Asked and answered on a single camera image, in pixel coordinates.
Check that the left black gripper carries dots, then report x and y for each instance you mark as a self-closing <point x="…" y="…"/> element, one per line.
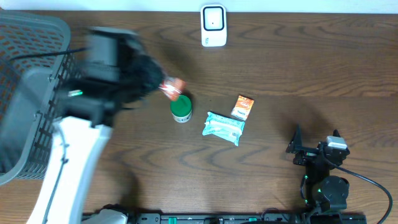
<point x="148" y="68"/>

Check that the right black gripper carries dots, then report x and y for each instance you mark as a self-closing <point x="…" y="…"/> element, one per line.
<point x="296" y="144"/>

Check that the red chocolate bar wrapper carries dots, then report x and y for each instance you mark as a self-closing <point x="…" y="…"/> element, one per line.
<point x="172" y="87"/>

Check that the green lid jar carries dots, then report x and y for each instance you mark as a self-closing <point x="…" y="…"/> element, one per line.
<point x="181" y="109"/>

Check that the orange tissue pack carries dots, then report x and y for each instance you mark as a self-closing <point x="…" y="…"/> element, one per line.
<point x="242" y="107"/>

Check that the teal wet wipes pack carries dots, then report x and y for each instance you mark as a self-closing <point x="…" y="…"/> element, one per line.
<point x="225" y="128"/>

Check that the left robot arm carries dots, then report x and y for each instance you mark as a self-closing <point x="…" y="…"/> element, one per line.
<point x="117" y="71"/>

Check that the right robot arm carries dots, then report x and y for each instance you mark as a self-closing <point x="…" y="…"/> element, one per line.
<point x="324" y="194"/>

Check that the white barcode scanner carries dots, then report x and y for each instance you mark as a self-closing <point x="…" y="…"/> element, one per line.
<point x="213" y="25"/>

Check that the grey plastic mesh basket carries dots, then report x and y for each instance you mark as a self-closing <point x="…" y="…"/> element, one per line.
<point x="34" y="63"/>

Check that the black mounting rail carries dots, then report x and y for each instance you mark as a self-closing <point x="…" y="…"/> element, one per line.
<point x="112" y="216"/>

